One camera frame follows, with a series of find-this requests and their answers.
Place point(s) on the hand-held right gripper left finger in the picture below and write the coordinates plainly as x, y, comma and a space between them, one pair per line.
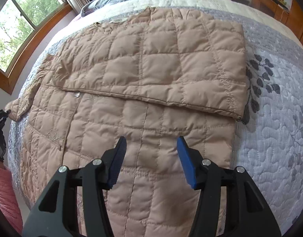
118, 163

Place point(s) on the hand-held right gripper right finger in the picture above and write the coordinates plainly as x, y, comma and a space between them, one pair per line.
187, 163

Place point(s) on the beige quilted jacket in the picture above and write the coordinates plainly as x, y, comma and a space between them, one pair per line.
141, 61

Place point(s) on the grey floral quilted bedspread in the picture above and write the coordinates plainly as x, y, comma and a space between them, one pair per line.
277, 128

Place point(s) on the wooden framed window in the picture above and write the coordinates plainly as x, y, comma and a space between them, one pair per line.
20, 22

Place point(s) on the wooden cabinet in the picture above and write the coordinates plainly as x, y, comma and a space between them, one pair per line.
277, 12

